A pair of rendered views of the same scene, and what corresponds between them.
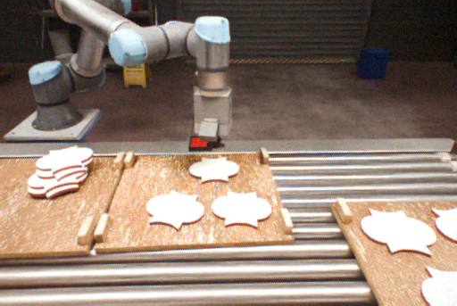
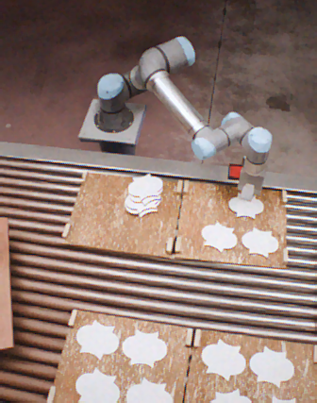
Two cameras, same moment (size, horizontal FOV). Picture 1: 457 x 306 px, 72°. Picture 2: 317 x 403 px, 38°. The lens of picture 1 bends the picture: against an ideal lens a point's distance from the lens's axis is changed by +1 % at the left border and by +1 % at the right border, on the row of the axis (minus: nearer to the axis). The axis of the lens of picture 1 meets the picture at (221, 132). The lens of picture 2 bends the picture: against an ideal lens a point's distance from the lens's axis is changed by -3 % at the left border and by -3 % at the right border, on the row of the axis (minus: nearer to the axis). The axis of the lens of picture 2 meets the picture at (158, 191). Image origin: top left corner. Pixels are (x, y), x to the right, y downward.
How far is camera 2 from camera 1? 1.09 m
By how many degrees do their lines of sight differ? 27
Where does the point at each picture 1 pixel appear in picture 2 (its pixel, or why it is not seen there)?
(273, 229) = (276, 260)
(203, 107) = (246, 178)
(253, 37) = not seen: outside the picture
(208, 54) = (255, 156)
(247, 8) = not seen: outside the picture
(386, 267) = not seen: outside the picture
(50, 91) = (114, 104)
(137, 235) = (197, 252)
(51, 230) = (148, 241)
